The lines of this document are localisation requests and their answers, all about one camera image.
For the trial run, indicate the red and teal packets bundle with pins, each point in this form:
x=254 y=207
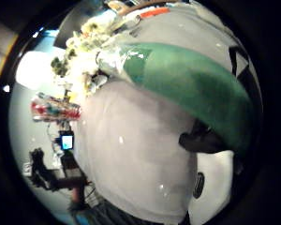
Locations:
x=54 y=109

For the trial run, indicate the small device with lit screen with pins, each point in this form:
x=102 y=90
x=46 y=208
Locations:
x=66 y=141

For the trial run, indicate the white cube with black markers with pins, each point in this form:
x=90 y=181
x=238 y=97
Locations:
x=240 y=64

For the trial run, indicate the orange tool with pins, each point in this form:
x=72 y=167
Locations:
x=153 y=12

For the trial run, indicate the black camera stand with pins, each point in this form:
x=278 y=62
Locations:
x=42 y=173

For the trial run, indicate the flower bouquet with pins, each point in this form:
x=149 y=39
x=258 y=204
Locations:
x=190 y=81

